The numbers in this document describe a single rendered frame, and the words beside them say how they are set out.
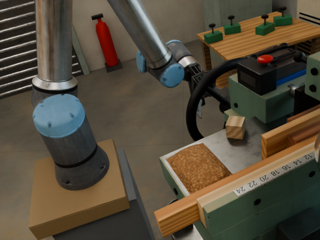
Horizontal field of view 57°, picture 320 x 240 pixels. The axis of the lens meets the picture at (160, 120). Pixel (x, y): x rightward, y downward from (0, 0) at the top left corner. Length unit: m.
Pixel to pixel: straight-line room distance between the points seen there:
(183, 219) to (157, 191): 1.32
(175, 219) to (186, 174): 0.10
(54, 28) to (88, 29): 2.47
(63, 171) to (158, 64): 0.47
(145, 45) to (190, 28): 2.75
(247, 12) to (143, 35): 1.98
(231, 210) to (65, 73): 0.76
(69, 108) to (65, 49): 0.20
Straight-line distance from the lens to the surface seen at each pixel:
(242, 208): 0.46
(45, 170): 1.18
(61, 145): 0.94
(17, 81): 3.65
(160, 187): 1.80
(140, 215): 1.09
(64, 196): 1.05
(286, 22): 2.27
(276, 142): 0.55
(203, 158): 0.54
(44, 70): 1.05
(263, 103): 0.64
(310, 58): 0.53
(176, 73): 1.03
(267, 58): 0.63
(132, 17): 0.92
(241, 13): 2.82
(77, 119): 0.92
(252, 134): 0.63
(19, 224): 2.03
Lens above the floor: 1.29
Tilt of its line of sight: 34 degrees down
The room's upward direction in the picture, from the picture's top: 14 degrees counter-clockwise
